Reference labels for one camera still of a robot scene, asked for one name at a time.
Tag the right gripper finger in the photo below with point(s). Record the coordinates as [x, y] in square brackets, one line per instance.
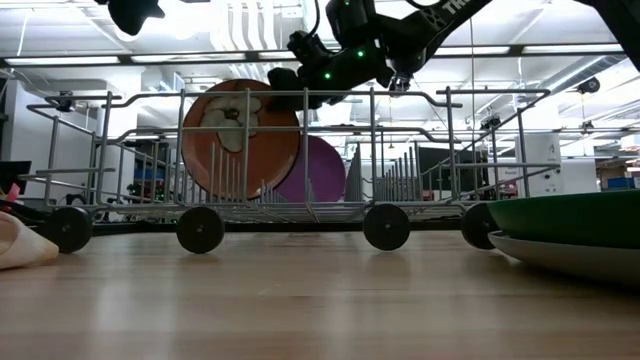
[285, 82]

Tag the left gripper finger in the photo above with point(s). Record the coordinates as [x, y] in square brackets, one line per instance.
[132, 15]

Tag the orange plate with flower print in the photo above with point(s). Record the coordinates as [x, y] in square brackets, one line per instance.
[270, 155]

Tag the purple plate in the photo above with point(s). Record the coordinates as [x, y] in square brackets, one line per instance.
[325, 170]

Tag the green plate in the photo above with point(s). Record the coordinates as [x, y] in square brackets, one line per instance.
[575, 220]

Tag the large grey plate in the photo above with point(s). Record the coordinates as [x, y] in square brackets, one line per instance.
[575, 263]

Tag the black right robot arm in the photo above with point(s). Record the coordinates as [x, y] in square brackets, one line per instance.
[425, 22]

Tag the black ceiling device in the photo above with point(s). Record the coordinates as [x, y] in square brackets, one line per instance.
[589, 85]
[490, 122]
[401, 85]
[65, 102]

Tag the black monitor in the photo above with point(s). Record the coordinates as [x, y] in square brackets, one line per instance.
[435, 170]
[15, 177]

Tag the shelf with red bins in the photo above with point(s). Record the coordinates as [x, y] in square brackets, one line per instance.
[147, 192]

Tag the white cabinet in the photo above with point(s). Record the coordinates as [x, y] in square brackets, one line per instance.
[542, 150]

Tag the checked kitchen cloth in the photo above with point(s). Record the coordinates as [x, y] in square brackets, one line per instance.
[20, 245]

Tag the shelf with blue bins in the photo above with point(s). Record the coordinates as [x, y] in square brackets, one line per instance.
[620, 183]

